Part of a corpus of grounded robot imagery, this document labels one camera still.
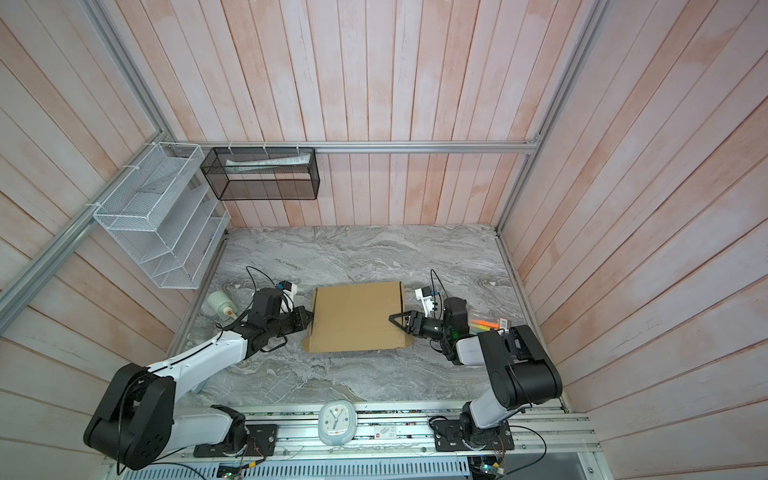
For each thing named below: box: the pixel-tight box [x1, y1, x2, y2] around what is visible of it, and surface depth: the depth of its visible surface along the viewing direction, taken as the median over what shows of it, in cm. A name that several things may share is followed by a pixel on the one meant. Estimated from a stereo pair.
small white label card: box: [374, 426, 397, 439], surface depth 76 cm
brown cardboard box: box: [303, 281, 414, 353], surface depth 86 cm
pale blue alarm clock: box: [318, 400, 358, 446], surface depth 76 cm
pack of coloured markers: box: [471, 318, 511, 331], surface depth 95 cm
